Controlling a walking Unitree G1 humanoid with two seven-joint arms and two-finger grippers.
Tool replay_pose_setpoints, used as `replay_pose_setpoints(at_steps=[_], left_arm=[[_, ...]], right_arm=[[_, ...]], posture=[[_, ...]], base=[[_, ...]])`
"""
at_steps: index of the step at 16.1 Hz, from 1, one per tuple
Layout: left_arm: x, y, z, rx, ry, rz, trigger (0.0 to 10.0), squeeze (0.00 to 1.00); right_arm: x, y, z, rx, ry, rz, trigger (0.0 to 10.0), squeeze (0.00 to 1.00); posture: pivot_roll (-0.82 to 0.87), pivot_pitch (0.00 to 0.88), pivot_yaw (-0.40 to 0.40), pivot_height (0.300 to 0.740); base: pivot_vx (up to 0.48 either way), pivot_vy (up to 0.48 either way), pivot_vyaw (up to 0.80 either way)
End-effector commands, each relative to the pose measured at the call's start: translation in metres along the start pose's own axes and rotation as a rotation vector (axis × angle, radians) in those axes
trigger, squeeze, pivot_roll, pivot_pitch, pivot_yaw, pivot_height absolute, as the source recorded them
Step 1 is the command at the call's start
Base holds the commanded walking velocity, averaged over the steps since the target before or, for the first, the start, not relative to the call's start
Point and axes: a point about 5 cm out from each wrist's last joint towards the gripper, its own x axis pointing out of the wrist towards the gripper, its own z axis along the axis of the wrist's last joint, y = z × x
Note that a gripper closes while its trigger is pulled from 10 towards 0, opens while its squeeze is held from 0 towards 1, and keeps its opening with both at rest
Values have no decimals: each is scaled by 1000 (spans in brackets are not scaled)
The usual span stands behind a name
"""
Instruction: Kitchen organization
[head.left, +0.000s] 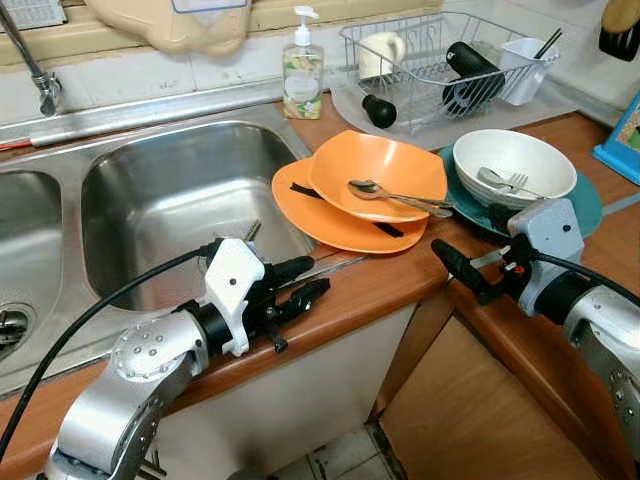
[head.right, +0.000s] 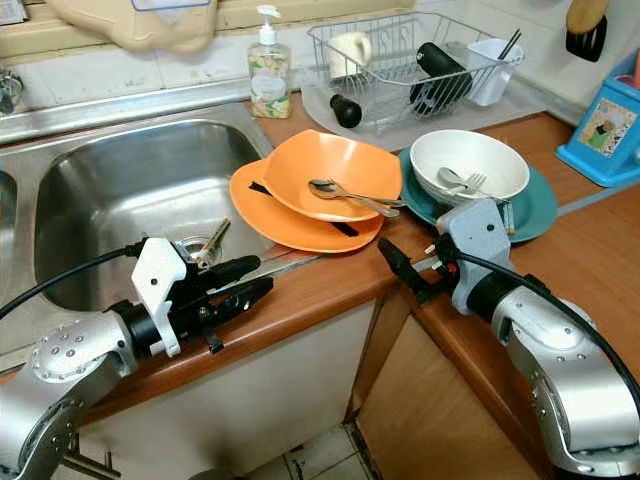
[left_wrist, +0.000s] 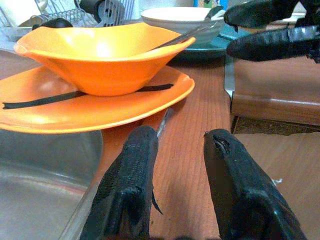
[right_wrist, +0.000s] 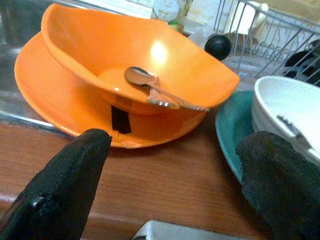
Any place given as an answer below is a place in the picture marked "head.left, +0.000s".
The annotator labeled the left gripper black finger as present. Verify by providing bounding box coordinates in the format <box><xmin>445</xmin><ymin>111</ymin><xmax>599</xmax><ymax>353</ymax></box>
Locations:
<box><xmin>281</xmin><ymin>277</ymin><xmax>333</xmax><ymax>322</ymax></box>
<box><xmin>264</xmin><ymin>255</ymin><xmax>315</xmax><ymax>287</ymax></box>

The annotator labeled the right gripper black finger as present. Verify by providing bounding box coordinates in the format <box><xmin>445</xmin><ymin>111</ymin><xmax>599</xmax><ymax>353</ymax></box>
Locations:
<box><xmin>431</xmin><ymin>237</ymin><xmax>492</xmax><ymax>280</ymax></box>
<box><xmin>449</xmin><ymin>265</ymin><xmax>499</xmax><ymax>308</ymax></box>

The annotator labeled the long steel spoon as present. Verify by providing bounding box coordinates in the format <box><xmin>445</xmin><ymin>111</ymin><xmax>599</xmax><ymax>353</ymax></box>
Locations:
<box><xmin>347</xmin><ymin>178</ymin><xmax>455</xmax><ymax>218</ymax></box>

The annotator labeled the orange flat plate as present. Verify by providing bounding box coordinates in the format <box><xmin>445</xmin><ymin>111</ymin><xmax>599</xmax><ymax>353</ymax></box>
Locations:
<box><xmin>271</xmin><ymin>157</ymin><xmax>433</xmax><ymax>255</ymax></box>

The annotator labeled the black flat utensil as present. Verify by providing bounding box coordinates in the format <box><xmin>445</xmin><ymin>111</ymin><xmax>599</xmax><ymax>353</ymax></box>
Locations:
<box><xmin>289</xmin><ymin>182</ymin><xmax>405</xmax><ymax>239</ymax></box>

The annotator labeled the short steel spoon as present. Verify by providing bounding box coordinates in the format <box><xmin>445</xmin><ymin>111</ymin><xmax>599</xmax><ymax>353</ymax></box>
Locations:
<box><xmin>475</xmin><ymin>166</ymin><xmax>516</xmax><ymax>193</ymax></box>

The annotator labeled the steel fork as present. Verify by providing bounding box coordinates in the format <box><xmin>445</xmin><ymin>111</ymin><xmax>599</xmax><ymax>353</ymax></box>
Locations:
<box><xmin>497</xmin><ymin>172</ymin><xmax>546</xmax><ymax>199</ymax></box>

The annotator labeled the teal plate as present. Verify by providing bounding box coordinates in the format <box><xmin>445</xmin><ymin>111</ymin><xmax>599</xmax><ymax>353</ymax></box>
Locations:
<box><xmin>436</xmin><ymin>143</ymin><xmax>604</xmax><ymax>241</ymax></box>

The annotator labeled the wooden cabinet door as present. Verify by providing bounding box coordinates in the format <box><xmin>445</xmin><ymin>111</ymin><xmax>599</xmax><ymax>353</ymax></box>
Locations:
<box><xmin>378</xmin><ymin>312</ymin><xmax>586</xmax><ymax>480</ymax></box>

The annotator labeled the orange deep plate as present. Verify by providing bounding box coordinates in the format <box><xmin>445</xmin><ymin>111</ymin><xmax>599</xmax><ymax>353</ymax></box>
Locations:
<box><xmin>307</xmin><ymin>129</ymin><xmax>450</xmax><ymax>224</ymax></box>

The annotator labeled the white bowl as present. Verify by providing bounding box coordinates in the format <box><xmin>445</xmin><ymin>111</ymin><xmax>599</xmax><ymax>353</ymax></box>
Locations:
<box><xmin>452</xmin><ymin>128</ymin><xmax>579</xmax><ymax>210</ymax></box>

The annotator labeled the stainless steel double sink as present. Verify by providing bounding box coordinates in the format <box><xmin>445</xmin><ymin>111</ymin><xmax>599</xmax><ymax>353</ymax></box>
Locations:
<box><xmin>0</xmin><ymin>100</ymin><xmax>373</xmax><ymax>399</ymax></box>

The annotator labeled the small black round bottle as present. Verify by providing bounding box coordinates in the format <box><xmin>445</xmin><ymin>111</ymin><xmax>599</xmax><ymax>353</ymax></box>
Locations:
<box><xmin>361</xmin><ymin>92</ymin><xmax>399</xmax><ymax>130</ymax></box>

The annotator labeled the blue box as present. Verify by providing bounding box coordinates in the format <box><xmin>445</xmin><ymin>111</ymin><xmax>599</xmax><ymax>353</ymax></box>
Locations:
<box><xmin>592</xmin><ymin>92</ymin><xmax>640</xmax><ymax>188</ymax></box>

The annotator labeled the grey drain tray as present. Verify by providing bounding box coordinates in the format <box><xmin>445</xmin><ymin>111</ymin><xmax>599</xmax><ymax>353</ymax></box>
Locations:
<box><xmin>328</xmin><ymin>78</ymin><xmax>583</xmax><ymax>143</ymax></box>

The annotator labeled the soap pump bottle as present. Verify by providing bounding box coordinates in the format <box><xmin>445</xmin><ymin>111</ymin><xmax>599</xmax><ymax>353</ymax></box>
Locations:
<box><xmin>282</xmin><ymin>5</ymin><xmax>327</xmax><ymax>122</ymax></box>

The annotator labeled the white cutlery holder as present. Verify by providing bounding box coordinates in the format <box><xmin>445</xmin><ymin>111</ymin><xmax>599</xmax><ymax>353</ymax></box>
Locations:
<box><xmin>496</xmin><ymin>37</ymin><xmax>554</xmax><ymax>107</ymax></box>

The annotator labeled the cream mug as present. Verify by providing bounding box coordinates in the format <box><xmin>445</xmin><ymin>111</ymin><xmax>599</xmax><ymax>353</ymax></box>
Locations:
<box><xmin>356</xmin><ymin>31</ymin><xmax>407</xmax><ymax>82</ymax></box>

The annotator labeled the dark chopstick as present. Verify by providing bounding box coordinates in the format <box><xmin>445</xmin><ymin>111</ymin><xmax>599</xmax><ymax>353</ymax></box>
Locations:
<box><xmin>534</xmin><ymin>27</ymin><xmax>564</xmax><ymax>60</ymax></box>

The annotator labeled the steel sink drain strainer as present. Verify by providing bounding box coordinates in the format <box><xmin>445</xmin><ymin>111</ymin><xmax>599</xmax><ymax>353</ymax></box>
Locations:
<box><xmin>0</xmin><ymin>303</ymin><xmax>32</xmax><ymax>363</ymax></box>

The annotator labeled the beige plastic board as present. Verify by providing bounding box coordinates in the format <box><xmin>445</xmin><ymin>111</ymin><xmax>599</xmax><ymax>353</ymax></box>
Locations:
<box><xmin>84</xmin><ymin>0</ymin><xmax>253</xmax><ymax>57</ymax></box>

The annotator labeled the steel faucet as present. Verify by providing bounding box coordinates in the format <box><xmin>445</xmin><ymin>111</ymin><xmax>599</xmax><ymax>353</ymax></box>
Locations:
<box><xmin>0</xmin><ymin>0</ymin><xmax>64</xmax><ymax>117</ymax></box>

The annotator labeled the white window vent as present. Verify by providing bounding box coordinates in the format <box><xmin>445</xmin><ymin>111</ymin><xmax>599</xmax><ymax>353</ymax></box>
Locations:
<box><xmin>0</xmin><ymin>0</ymin><xmax>67</xmax><ymax>32</ymax></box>

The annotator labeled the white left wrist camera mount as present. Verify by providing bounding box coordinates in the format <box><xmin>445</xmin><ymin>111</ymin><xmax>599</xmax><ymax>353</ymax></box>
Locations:
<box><xmin>203</xmin><ymin>237</ymin><xmax>267</xmax><ymax>358</ymax></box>

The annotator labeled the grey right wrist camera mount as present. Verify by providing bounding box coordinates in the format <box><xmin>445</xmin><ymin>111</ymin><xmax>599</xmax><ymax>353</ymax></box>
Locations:
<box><xmin>506</xmin><ymin>197</ymin><xmax>586</xmax><ymax>317</ymax></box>

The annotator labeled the white cabinet door with handle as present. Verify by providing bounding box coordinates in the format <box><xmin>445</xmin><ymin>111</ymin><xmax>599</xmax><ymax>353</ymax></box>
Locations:
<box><xmin>150</xmin><ymin>298</ymin><xmax>423</xmax><ymax>480</ymax></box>

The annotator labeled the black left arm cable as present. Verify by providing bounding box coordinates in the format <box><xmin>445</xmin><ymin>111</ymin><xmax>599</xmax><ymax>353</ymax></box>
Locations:
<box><xmin>0</xmin><ymin>238</ymin><xmax>223</xmax><ymax>461</ymax></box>

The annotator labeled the wire dish rack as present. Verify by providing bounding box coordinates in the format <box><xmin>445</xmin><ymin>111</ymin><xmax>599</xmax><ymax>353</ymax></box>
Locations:
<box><xmin>337</xmin><ymin>10</ymin><xmax>563</xmax><ymax>138</ymax></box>

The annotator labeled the steel cabinet door handle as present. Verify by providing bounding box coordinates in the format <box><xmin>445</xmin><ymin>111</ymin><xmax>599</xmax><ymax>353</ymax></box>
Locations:
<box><xmin>138</xmin><ymin>452</ymin><xmax>169</xmax><ymax>480</ymax></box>

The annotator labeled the black spatula wooden handle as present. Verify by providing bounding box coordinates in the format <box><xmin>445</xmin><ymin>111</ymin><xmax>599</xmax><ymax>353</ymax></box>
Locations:
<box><xmin>599</xmin><ymin>0</ymin><xmax>640</xmax><ymax>63</ymax></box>

